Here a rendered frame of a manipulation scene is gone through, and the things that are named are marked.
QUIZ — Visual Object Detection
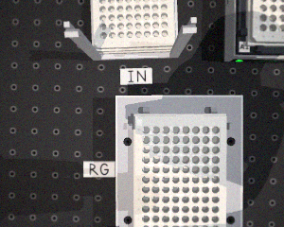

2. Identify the white label with black text rg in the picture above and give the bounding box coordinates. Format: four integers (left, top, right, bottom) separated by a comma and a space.
83, 161, 115, 177

